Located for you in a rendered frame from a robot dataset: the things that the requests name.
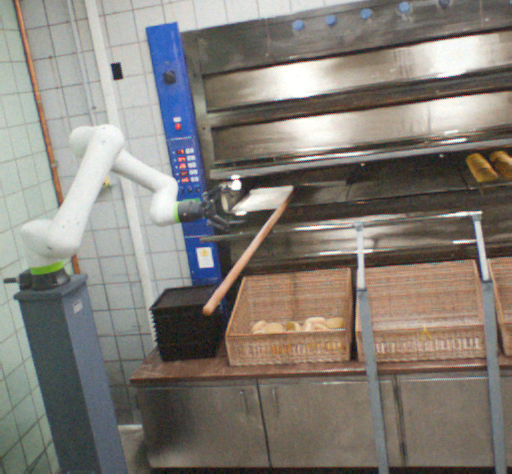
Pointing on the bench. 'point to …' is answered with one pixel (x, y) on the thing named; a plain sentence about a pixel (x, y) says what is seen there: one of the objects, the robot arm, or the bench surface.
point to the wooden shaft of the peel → (246, 257)
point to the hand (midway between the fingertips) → (240, 205)
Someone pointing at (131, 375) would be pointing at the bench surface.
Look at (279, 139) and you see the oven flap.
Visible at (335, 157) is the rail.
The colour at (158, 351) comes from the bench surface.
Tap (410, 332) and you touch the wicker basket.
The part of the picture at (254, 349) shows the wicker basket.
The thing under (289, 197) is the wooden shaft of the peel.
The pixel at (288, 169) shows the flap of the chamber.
